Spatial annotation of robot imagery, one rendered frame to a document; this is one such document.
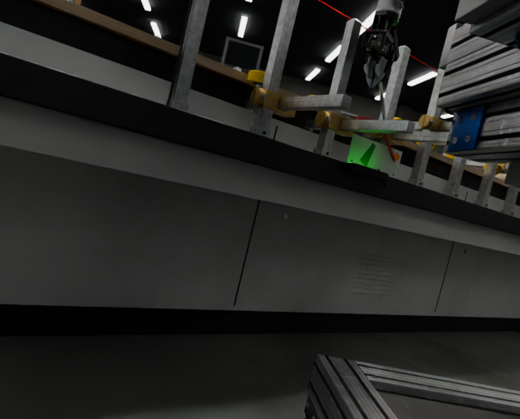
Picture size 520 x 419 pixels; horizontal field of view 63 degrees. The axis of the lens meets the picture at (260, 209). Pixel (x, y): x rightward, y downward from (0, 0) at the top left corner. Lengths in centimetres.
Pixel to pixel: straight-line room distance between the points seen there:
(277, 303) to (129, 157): 87
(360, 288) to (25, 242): 134
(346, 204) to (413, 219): 38
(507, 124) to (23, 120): 94
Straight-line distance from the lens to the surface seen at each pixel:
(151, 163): 110
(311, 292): 177
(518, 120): 84
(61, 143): 105
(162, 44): 131
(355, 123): 136
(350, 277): 190
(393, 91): 159
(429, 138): 149
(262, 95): 121
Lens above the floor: 57
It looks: 3 degrees down
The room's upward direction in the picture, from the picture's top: 13 degrees clockwise
